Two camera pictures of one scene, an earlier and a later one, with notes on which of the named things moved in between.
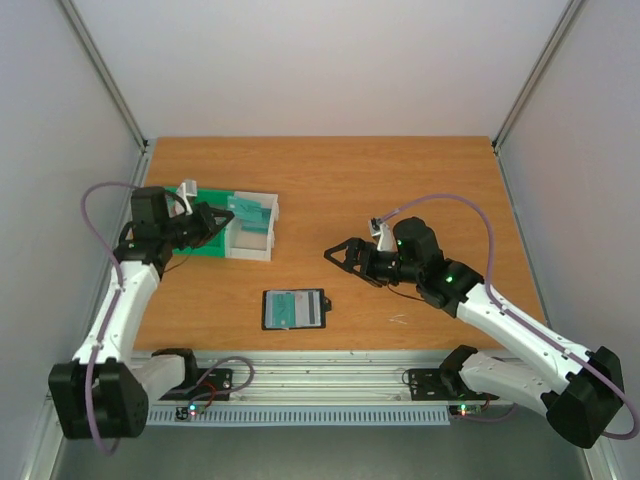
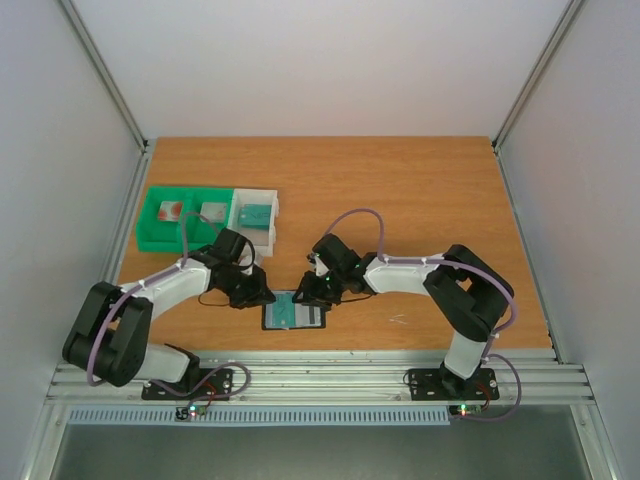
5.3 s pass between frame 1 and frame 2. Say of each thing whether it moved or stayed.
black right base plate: stayed
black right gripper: moved
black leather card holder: stayed
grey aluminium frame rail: stayed
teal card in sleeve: stayed
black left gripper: moved
